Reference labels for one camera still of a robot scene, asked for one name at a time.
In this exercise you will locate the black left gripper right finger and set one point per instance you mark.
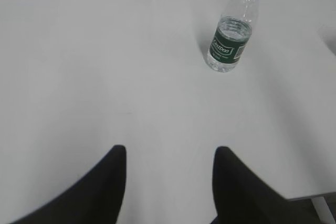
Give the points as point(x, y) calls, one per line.
point(240, 196)

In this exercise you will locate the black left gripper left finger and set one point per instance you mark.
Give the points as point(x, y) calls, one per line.
point(95, 198)

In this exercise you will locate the clear green-label water bottle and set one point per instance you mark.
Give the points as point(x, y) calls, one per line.
point(232, 34)

